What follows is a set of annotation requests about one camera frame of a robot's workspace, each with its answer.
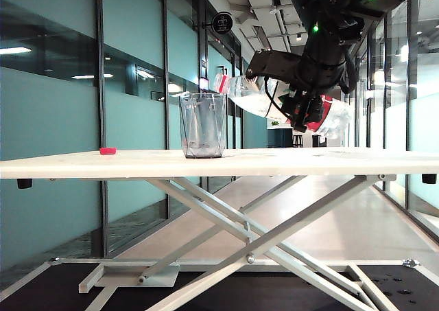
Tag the round black hanging sign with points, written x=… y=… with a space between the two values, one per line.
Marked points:
x=223 y=23

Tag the red bottle cap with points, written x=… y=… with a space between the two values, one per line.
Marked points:
x=107 y=151

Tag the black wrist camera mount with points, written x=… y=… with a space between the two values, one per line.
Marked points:
x=274 y=65

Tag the black bar stool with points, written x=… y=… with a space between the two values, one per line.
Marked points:
x=298 y=141

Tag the clear water bottle red label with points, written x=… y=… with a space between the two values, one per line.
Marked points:
x=247 y=100

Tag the black rubber table foot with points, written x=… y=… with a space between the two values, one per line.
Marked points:
x=428 y=179
x=24 y=183

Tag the green potted plant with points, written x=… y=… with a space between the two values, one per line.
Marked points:
x=274 y=123

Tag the dark blue counter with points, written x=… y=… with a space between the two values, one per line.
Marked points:
x=279 y=139

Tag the clear faceted plastic cup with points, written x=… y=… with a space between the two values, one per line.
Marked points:
x=203 y=129

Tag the white scissor table frame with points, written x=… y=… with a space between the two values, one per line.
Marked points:
x=261 y=245

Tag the black base platform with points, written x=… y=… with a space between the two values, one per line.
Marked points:
x=240 y=292

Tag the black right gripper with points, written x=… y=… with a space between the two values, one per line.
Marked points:
x=322 y=67

